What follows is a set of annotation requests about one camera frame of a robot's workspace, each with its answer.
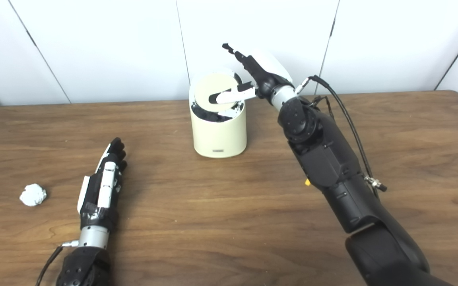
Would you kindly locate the white paper ball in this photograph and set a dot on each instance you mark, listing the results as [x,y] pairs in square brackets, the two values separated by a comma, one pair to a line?
[33,195]

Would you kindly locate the round cream bin lid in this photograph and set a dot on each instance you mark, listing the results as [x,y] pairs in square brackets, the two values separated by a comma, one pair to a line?
[209,85]

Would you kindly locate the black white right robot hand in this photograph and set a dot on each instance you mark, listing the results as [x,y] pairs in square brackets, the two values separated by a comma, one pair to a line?
[266,73]

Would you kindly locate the cream-colored cylindrical bin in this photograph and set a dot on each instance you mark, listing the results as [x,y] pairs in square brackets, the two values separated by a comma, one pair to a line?
[219,137]

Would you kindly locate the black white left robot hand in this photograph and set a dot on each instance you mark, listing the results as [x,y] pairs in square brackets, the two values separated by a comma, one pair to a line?
[101,194]

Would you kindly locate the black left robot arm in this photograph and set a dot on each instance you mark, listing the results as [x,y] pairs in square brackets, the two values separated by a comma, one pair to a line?
[86,266]

